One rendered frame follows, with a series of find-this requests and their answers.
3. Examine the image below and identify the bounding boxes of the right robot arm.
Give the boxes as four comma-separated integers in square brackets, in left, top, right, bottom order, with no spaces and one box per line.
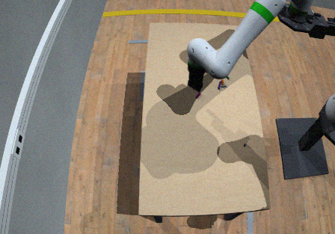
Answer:
[187,0,321,79]

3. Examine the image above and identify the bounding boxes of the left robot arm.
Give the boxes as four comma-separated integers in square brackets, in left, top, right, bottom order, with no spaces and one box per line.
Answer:
[325,94,335,128]

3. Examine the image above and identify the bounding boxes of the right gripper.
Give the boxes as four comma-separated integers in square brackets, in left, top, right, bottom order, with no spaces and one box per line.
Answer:
[188,64,207,93]

